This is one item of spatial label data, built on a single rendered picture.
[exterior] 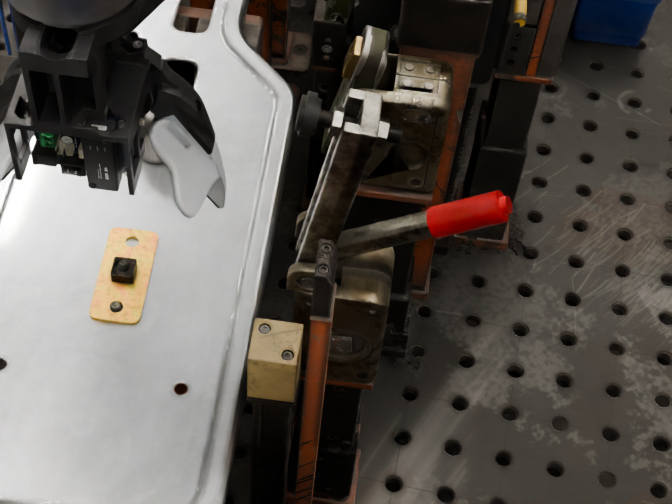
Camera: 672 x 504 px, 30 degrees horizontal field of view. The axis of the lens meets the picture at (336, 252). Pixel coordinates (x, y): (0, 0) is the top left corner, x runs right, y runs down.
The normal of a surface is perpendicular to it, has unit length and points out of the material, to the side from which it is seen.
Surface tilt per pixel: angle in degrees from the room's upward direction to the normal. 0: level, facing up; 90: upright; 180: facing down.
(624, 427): 0
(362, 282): 0
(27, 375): 0
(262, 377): 90
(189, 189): 57
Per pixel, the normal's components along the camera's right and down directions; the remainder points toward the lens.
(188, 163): 0.86, -0.21
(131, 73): 0.06, -0.57
